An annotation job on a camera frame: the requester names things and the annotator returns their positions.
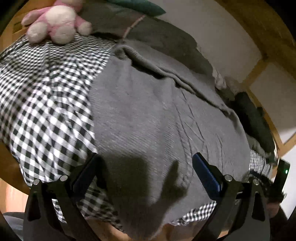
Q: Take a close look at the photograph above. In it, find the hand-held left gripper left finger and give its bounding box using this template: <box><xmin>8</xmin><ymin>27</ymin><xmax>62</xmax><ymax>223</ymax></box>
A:
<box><xmin>24</xmin><ymin>153</ymin><xmax>100</xmax><ymax>241</ymax></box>

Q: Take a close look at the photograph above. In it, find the teal pillow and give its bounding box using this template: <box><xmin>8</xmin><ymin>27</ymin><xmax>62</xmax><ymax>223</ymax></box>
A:
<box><xmin>108</xmin><ymin>0</ymin><xmax>167</xmax><ymax>17</ymax></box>

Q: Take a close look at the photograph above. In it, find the pink plush toy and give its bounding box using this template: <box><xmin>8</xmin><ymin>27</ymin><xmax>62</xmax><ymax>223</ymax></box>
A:
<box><xmin>21</xmin><ymin>0</ymin><xmax>93</xmax><ymax>45</ymax></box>

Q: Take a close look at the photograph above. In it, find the dark grey quilt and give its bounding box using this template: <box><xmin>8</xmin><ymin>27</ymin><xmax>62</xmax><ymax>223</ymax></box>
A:
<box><xmin>79</xmin><ymin>2</ymin><xmax>216</xmax><ymax>77</ymax></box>

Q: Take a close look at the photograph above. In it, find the white striped pillow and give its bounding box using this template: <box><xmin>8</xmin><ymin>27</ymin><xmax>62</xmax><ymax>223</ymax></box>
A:
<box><xmin>212</xmin><ymin>69</ymin><xmax>228</xmax><ymax>90</ymax></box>

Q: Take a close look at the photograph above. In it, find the grey cable knit cardigan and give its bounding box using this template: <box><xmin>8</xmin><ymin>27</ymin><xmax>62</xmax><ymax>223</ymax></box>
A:
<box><xmin>89</xmin><ymin>39</ymin><xmax>252</xmax><ymax>235</ymax></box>

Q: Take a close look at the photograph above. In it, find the wooden bunk bed frame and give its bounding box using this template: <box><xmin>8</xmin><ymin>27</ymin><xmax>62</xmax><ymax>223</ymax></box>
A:
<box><xmin>0</xmin><ymin>0</ymin><xmax>296</xmax><ymax>153</ymax></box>

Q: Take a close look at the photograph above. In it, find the black white checkered bed sheet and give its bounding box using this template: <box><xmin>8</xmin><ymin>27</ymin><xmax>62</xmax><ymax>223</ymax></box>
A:
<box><xmin>0</xmin><ymin>35</ymin><xmax>278</xmax><ymax>230</ymax></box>

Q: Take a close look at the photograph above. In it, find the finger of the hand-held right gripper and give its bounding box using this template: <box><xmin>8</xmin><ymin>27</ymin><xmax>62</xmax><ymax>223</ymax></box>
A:
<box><xmin>249</xmin><ymin>170</ymin><xmax>277</xmax><ymax>186</ymax></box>

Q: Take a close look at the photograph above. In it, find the black garment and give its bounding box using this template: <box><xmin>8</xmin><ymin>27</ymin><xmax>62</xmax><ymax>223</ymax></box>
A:
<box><xmin>233</xmin><ymin>91</ymin><xmax>277</xmax><ymax>154</ymax></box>

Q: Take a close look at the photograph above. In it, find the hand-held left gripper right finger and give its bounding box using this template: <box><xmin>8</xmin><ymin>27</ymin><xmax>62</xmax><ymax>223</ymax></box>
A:
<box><xmin>192</xmin><ymin>152</ymin><xmax>271</xmax><ymax>241</ymax></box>

